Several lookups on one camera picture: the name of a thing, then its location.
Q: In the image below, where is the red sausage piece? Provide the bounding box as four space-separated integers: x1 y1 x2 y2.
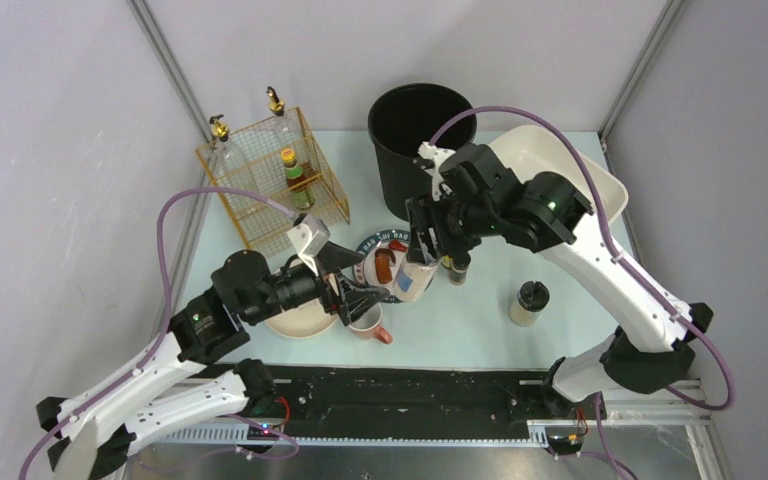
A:
387 240 408 256

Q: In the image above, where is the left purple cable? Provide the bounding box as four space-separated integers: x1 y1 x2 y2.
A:
18 187 306 480

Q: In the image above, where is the black lid spice jar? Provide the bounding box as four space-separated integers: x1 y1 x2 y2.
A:
508 281 550 327

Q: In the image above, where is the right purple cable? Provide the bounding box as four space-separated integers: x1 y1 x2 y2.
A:
428 105 736 412

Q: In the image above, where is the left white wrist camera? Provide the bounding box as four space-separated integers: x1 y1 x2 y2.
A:
286 213 330 276

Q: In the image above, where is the purple cable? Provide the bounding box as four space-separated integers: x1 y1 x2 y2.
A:
18 187 306 480
428 105 736 412

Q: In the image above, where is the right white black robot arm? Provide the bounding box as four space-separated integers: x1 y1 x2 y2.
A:
405 131 712 405

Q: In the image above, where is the pink ceramic mug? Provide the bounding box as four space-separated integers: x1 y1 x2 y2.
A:
348 304 393 345

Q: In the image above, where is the cream round plate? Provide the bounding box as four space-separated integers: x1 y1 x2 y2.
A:
266 309 337 339

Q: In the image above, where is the yellow wire mesh rack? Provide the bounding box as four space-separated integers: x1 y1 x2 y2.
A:
196 107 351 257

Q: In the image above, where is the patterned rim white plate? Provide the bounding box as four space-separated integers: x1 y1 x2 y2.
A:
353 229 410 304

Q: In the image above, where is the black plastic trash bin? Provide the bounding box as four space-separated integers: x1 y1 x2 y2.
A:
367 83 472 221

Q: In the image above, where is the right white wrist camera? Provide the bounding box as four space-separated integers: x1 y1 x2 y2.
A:
413 142 456 201

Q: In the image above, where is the orange sausage on patterned plate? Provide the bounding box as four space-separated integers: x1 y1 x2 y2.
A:
374 253 392 285

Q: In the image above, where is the silver lid spice jar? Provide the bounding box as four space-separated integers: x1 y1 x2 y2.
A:
393 256 440 303

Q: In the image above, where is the glass oil bottle gold spout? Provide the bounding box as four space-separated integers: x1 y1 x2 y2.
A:
208 114 255 191

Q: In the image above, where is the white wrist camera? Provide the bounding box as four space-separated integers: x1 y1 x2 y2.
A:
286 213 330 276
413 142 456 201

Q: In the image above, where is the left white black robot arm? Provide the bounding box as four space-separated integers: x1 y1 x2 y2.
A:
36 242 389 479

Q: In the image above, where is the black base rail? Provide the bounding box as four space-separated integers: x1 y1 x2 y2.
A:
242 365 608 442

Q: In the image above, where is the yellow cap sauce bottle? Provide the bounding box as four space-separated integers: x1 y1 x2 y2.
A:
280 148 315 211

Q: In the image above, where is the white rectangular basin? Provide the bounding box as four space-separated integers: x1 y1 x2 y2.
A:
489 125 628 223

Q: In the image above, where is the black cap pepper jar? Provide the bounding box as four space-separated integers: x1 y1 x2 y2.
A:
449 252 471 286

